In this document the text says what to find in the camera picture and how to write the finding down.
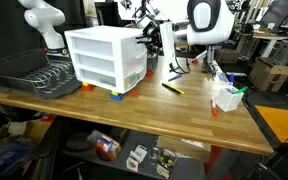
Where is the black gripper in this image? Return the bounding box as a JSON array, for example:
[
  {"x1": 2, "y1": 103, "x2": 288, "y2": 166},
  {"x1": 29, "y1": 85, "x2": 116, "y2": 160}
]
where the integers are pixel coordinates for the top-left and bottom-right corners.
[{"x1": 135, "y1": 16, "x2": 164, "y2": 56}]

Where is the translucent drawer with white marker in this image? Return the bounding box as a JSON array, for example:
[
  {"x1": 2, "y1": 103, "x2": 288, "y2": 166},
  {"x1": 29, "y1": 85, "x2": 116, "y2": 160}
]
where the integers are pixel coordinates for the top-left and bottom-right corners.
[{"x1": 71, "y1": 33, "x2": 149, "y2": 65}]

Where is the translucent empty-looking drawer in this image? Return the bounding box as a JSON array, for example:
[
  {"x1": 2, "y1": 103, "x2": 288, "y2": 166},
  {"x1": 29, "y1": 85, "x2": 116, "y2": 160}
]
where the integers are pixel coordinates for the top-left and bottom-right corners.
[{"x1": 77, "y1": 50, "x2": 148, "y2": 81}]

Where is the translucent drawer with colourful items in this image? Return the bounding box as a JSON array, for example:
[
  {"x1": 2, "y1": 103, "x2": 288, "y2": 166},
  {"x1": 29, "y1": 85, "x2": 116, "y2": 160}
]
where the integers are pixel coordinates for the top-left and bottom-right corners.
[{"x1": 82, "y1": 68, "x2": 148, "y2": 93}]

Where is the open cardboard box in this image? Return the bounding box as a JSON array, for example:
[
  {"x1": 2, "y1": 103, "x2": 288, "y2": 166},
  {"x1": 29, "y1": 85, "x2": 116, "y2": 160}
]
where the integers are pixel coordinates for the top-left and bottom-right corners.
[{"x1": 0, "y1": 118, "x2": 54, "y2": 148}]

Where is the grey plastic bin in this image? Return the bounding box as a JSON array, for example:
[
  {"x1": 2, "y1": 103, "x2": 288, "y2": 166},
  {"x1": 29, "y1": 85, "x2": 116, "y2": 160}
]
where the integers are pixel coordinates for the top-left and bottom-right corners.
[{"x1": 146, "y1": 53, "x2": 159, "y2": 73}]

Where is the blue pen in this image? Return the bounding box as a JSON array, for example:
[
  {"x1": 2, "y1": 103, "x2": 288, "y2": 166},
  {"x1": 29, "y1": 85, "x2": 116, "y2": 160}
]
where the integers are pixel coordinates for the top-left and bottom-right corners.
[{"x1": 167, "y1": 73, "x2": 183, "y2": 83}]

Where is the yellow highlighter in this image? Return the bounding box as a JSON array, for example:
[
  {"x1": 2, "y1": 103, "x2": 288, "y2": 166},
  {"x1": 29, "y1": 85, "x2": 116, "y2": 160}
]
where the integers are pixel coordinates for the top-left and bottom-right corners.
[{"x1": 166, "y1": 83, "x2": 186, "y2": 96}]

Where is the blue yellow toy block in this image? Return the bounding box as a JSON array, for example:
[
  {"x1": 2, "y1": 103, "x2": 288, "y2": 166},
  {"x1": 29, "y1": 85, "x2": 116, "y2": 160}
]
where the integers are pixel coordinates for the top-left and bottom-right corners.
[{"x1": 109, "y1": 90, "x2": 125, "y2": 102}]

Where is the orange toy block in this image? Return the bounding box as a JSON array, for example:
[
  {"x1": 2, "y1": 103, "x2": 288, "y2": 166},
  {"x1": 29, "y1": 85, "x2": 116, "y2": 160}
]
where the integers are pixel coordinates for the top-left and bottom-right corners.
[{"x1": 80, "y1": 82, "x2": 95, "y2": 92}]

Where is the small cardboard box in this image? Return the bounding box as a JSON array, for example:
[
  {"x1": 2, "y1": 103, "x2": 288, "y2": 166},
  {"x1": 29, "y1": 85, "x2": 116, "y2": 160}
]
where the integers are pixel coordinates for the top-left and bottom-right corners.
[{"x1": 215, "y1": 48, "x2": 240, "y2": 65}]

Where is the blue tape label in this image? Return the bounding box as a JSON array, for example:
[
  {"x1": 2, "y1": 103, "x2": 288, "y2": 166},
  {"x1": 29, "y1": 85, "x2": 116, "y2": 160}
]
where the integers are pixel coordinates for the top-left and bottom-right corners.
[{"x1": 218, "y1": 71, "x2": 230, "y2": 84}]

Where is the purple capped marker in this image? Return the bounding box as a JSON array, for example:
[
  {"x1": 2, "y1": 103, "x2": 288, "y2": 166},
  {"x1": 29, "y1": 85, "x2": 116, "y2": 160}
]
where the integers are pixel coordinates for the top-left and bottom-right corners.
[{"x1": 228, "y1": 73, "x2": 236, "y2": 93}]

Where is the orange capped white marker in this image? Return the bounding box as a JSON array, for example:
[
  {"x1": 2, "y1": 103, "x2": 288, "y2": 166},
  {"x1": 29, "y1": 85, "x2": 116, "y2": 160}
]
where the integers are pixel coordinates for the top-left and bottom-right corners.
[{"x1": 210, "y1": 96, "x2": 219, "y2": 117}]

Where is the grey lower shelf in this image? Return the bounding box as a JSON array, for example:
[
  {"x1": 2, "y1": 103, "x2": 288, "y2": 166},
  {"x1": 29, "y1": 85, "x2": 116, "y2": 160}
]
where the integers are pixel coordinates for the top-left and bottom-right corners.
[{"x1": 62, "y1": 128, "x2": 207, "y2": 180}]

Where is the white square pen cup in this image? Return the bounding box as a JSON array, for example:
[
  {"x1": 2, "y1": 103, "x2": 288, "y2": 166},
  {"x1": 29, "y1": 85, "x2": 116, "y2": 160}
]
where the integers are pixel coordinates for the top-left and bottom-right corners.
[{"x1": 215, "y1": 85, "x2": 245, "y2": 113}]

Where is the green marker in cup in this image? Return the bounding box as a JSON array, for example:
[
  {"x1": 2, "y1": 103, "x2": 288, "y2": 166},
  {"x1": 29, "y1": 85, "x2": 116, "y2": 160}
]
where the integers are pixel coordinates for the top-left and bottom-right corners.
[{"x1": 233, "y1": 85, "x2": 249, "y2": 96}]

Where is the colourful product box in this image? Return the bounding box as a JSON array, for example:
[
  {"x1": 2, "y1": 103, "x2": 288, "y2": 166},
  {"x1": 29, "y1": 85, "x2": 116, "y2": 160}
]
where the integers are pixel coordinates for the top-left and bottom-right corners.
[{"x1": 86, "y1": 129, "x2": 122, "y2": 162}]

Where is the small white box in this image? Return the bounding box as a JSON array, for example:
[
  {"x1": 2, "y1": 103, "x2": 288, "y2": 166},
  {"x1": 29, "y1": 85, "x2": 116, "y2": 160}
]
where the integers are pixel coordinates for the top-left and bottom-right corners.
[{"x1": 126, "y1": 144, "x2": 148, "y2": 173}]

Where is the flat cardboard sheet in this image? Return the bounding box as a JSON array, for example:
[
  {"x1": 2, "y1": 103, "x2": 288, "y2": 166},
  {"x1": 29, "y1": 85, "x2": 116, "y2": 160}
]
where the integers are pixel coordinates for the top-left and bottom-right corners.
[{"x1": 156, "y1": 134, "x2": 212, "y2": 163}]

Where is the white desk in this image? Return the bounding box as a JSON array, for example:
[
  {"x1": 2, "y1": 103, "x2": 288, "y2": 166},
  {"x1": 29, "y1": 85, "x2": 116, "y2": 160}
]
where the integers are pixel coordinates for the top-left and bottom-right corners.
[{"x1": 242, "y1": 31, "x2": 285, "y2": 59}]

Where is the yellow black small box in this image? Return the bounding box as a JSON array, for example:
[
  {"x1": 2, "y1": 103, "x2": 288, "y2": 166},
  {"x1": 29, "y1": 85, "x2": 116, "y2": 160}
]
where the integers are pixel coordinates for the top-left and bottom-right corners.
[{"x1": 155, "y1": 148, "x2": 178, "y2": 180}]

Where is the large cardboard box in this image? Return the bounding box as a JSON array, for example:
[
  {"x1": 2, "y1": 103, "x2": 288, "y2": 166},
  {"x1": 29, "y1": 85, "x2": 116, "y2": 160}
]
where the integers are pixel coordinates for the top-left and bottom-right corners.
[{"x1": 248, "y1": 56, "x2": 288, "y2": 93}]

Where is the black dish rack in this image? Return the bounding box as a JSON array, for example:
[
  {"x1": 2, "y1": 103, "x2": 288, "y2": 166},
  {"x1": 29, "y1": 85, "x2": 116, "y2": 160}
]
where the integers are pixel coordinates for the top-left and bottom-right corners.
[{"x1": 0, "y1": 48, "x2": 82, "y2": 100}]

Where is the black computer monitor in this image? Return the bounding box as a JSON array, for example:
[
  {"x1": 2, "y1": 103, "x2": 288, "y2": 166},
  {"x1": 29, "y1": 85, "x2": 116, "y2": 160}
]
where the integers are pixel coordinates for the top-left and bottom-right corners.
[{"x1": 260, "y1": 0, "x2": 288, "y2": 29}]

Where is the black curtain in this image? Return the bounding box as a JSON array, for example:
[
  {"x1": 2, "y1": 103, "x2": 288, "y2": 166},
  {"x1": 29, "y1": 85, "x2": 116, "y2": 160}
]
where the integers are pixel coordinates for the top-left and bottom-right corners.
[{"x1": 0, "y1": 0, "x2": 87, "y2": 66}]

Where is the orange floor mat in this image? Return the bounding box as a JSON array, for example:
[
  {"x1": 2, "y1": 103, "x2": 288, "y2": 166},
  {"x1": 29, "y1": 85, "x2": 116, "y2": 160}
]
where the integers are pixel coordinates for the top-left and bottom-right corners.
[{"x1": 254, "y1": 104, "x2": 288, "y2": 144}]

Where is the blue plastic bag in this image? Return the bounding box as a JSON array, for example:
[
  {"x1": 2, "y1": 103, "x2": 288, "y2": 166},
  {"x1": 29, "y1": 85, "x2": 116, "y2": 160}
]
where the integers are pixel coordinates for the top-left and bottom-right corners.
[{"x1": 0, "y1": 138, "x2": 35, "y2": 177}]

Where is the black equipment stand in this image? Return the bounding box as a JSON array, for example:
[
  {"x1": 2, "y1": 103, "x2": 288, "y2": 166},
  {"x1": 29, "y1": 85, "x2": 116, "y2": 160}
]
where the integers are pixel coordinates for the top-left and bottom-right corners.
[{"x1": 247, "y1": 129, "x2": 288, "y2": 180}]

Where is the white plastic drawer cabinet frame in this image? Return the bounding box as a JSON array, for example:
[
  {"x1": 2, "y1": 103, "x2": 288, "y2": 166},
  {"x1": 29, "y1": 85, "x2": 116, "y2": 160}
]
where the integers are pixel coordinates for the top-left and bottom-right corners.
[{"x1": 64, "y1": 26, "x2": 149, "y2": 95}]

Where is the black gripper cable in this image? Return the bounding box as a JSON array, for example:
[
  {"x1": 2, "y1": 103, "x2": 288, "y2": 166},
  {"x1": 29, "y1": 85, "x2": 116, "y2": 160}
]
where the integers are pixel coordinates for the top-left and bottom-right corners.
[{"x1": 168, "y1": 55, "x2": 192, "y2": 75}]

